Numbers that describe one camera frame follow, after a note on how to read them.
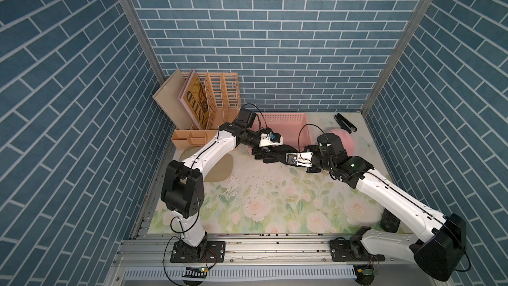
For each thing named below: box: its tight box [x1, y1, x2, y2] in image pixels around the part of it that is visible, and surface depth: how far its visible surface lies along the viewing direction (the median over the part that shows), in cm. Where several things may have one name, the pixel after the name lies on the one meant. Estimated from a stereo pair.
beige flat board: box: [152, 68, 193, 130], surface depth 95 cm
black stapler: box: [334, 113, 358, 134], surface depth 117 cm
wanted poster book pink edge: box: [177, 69, 210, 131], surface depth 101 cm
